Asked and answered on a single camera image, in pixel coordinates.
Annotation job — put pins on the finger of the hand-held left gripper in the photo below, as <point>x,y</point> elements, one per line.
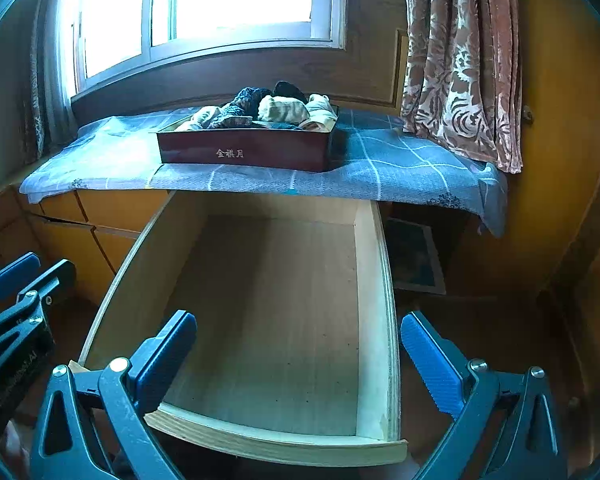
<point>50,280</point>
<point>15,270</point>

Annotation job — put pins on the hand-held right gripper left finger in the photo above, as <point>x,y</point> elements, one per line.
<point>165,355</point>

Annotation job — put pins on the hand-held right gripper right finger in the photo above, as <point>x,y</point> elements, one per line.
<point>430,365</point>

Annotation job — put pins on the wooden drawer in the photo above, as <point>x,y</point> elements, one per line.
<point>280,310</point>

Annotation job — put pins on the dark red tin box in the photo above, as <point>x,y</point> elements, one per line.
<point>260,152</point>

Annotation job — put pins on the light blue cloth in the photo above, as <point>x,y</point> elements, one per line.
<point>207,116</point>

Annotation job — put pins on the brown knit cloth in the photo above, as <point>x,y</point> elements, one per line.
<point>237,121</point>

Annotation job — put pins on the dark blue knit cloth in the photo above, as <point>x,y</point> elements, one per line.
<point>247,100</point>

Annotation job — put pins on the white knit sock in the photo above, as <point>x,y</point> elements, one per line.
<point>280,109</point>

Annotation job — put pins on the pink cloth bundle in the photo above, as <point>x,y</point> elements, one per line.
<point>320,110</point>

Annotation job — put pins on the black sock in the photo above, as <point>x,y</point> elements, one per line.
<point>290,91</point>

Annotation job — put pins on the orange wooden cabinet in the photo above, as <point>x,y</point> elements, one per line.
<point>105,220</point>

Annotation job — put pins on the white framed dark panel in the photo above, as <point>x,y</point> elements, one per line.
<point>412,255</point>

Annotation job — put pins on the sheer patterned curtain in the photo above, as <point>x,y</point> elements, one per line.
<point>40,110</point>

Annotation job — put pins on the blue checked cloth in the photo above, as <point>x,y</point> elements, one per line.
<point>405,160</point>

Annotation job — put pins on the wooden wardrobe door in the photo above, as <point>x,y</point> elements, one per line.
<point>555,160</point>

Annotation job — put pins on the round door knob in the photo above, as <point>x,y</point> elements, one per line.
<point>528,114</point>

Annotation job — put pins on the brown patterned curtain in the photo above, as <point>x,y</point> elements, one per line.
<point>455,60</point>

